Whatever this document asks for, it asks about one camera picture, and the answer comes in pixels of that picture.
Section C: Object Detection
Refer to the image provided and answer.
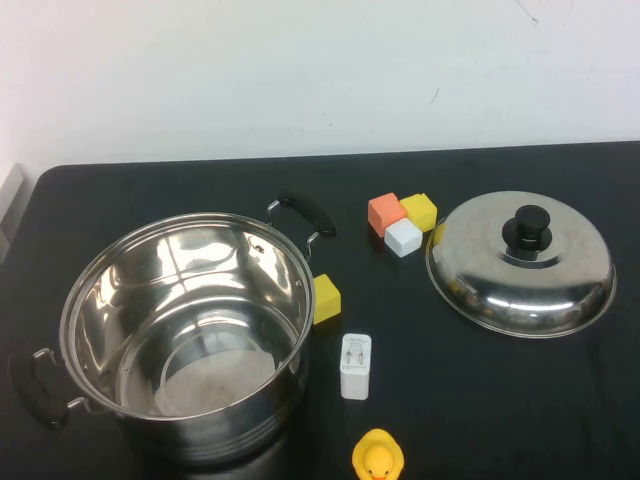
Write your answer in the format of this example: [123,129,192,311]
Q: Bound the orange foam cube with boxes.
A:
[367,192,408,238]

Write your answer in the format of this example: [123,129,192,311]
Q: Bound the stainless steel lid black knob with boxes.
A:
[424,189,618,339]

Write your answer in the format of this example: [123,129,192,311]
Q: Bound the grey wall fixture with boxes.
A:
[0,162,27,264]

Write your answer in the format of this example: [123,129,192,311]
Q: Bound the white foam cube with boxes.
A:
[383,217,424,259]

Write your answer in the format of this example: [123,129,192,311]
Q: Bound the yellow foam cube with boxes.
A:
[312,272,342,326]
[399,192,439,233]

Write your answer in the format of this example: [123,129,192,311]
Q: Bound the stainless steel pot black handles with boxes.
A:
[8,188,337,469]

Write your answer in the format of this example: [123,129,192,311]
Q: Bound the white plug charger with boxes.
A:
[339,332,373,401]

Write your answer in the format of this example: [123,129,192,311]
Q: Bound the yellow rubber duck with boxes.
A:
[351,427,405,480]

